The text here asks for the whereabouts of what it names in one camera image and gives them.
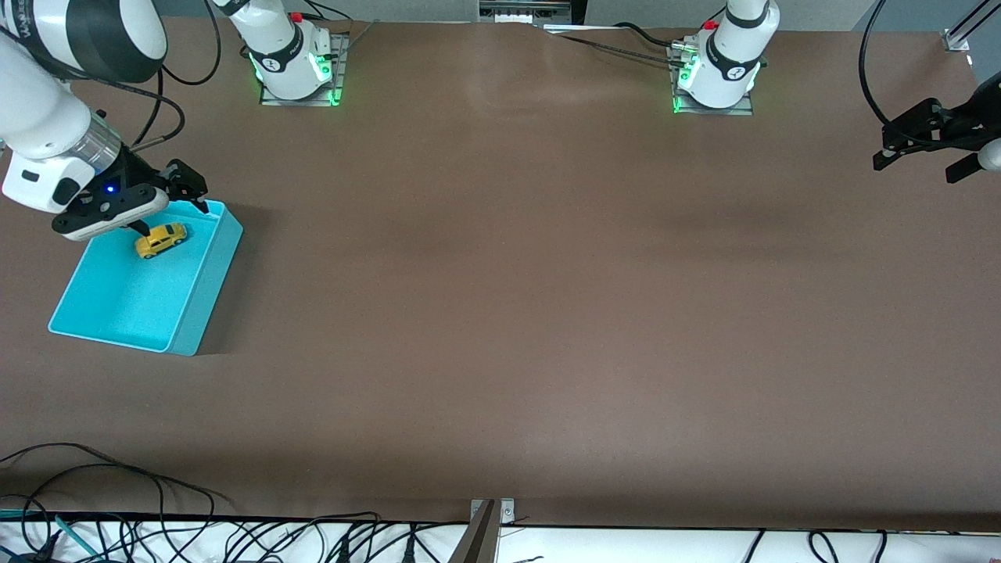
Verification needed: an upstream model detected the grey camera mast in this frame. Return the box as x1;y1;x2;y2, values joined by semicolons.
447;500;501;563

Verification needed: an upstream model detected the small metal mounting bracket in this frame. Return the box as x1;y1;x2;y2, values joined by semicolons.
470;498;517;525

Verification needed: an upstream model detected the turquoise plastic bin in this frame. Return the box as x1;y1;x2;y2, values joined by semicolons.
48;199;245;358

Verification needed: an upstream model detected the yellow beetle toy car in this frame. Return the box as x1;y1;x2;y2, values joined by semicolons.
135;222;188;260

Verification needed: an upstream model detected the black looping arm cable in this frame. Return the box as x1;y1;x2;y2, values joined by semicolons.
156;0;222;87

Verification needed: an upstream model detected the black long arm cable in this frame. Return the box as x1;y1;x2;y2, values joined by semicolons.
859;0;916;145

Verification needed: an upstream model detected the black cable on table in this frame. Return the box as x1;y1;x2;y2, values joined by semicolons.
547;22;689;70

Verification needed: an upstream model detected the black gripper connector cable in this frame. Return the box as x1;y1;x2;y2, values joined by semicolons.
47;66;187;153

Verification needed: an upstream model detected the aluminium frame rail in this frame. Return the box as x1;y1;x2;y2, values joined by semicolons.
942;0;1001;52

